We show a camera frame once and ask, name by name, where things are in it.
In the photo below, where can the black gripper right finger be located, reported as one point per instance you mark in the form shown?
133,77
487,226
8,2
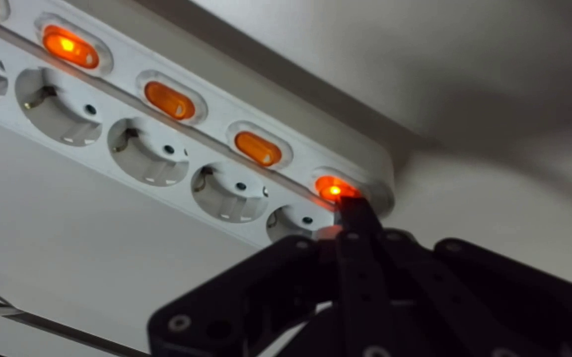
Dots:
471,303

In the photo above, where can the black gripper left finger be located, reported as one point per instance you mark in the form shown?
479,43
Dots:
266,297

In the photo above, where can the white six-socket power strip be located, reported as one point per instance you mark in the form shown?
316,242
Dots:
167,139

